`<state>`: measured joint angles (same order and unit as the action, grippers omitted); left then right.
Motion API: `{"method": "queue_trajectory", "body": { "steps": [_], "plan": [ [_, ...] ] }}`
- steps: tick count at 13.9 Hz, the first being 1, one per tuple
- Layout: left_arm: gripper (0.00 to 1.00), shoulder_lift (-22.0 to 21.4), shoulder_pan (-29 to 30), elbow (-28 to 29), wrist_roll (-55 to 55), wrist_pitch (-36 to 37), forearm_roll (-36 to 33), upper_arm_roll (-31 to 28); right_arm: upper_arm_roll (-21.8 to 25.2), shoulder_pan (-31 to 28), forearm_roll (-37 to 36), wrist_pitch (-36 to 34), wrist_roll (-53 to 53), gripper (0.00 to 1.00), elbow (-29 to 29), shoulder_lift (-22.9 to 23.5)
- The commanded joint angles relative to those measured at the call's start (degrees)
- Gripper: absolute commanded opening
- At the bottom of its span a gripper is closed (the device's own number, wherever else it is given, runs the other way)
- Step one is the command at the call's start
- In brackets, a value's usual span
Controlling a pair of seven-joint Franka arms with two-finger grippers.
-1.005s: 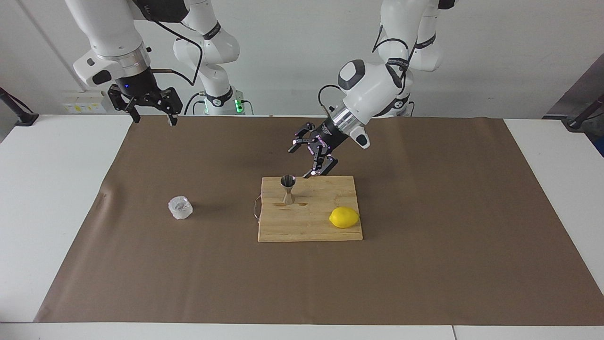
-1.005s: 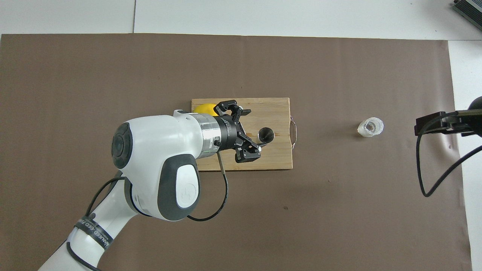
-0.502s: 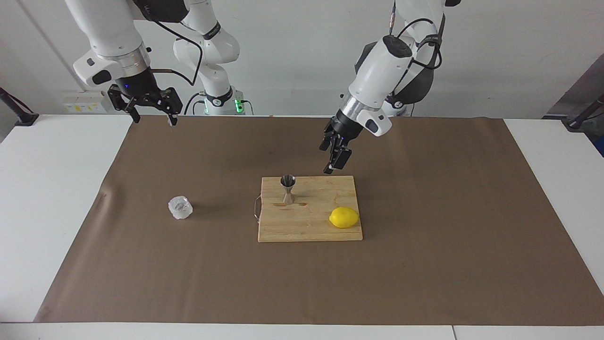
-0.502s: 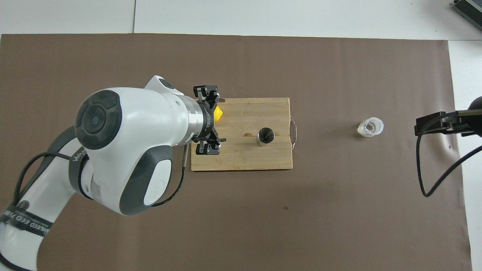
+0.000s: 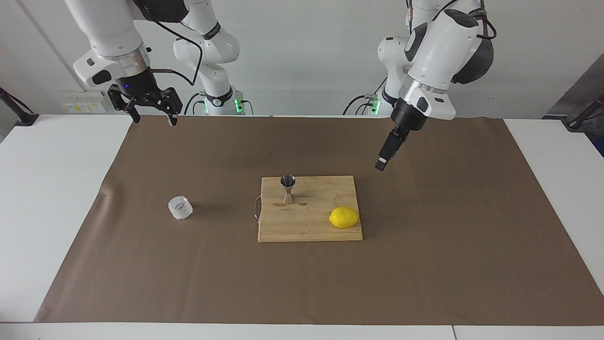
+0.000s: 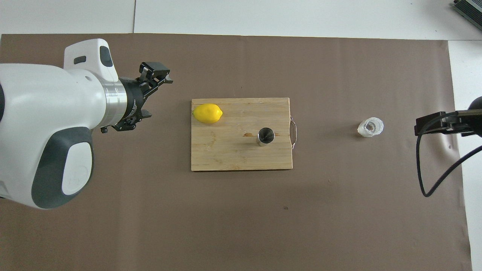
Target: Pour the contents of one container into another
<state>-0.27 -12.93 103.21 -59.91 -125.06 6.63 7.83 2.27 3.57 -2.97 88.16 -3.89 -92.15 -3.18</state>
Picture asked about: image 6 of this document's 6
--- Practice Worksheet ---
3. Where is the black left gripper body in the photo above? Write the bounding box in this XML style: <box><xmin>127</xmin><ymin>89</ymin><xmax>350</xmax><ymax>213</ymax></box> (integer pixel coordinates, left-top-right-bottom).
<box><xmin>120</xmin><ymin>77</ymin><xmax>147</xmax><ymax>132</ymax></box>

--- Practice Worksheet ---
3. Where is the yellow lemon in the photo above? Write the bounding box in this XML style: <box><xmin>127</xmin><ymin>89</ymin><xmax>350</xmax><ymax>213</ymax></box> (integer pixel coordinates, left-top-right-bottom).
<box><xmin>192</xmin><ymin>104</ymin><xmax>223</xmax><ymax>124</ymax></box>

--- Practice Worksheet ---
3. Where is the wooden cutting board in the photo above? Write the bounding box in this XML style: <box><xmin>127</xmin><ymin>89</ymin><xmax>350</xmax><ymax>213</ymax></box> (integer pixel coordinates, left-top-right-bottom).
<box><xmin>191</xmin><ymin>97</ymin><xmax>298</xmax><ymax>172</ymax></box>

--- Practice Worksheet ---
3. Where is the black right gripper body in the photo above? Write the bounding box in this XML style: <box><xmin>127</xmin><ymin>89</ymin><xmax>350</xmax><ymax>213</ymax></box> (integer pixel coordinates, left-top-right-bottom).
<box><xmin>456</xmin><ymin>97</ymin><xmax>482</xmax><ymax>137</ymax></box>

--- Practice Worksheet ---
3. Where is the grey metal device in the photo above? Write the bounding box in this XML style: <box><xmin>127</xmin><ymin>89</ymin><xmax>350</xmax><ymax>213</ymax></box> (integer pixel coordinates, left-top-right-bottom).
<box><xmin>453</xmin><ymin>0</ymin><xmax>482</xmax><ymax>30</ymax></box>

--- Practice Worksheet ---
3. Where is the steel cocktail jigger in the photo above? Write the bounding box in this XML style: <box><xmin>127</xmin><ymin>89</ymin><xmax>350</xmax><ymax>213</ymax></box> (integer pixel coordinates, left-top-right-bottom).
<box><xmin>257</xmin><ymin>127</ymin><xmax>275</xmax><ymax>147</ymax></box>

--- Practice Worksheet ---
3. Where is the brown paper table mat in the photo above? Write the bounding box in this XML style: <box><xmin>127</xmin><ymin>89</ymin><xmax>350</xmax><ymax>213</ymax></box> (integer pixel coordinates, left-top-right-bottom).
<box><xmin>0</xmin><ymin>33</ymin><xmax>473</xmax><ymax>271</ymax></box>

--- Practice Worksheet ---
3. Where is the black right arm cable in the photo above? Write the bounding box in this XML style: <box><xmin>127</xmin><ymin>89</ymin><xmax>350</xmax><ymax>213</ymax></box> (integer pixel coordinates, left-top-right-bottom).
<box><xmin>416</xmin><ymin>112</ymin><xmax>482</xmax><ymax>198</ymax></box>

